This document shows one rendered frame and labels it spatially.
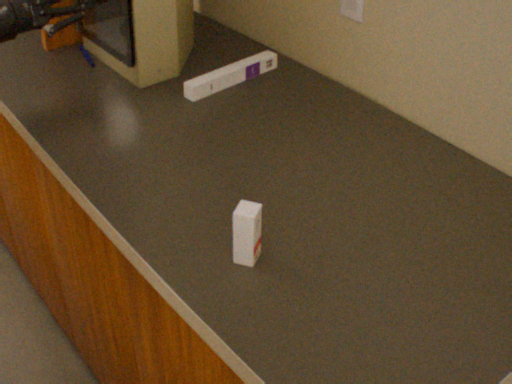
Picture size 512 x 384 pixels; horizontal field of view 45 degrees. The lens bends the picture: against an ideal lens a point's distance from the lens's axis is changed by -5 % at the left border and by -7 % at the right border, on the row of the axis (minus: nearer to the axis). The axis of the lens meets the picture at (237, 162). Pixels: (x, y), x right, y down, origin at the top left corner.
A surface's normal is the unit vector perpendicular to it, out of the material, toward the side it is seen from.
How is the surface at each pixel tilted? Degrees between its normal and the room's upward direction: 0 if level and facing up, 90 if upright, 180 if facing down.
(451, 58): 90
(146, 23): 90
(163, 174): 0
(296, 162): 0
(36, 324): 0
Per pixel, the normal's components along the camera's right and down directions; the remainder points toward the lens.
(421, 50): -0.80, 0.33
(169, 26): 0.61, 0.44
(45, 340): 0.00, -0.83
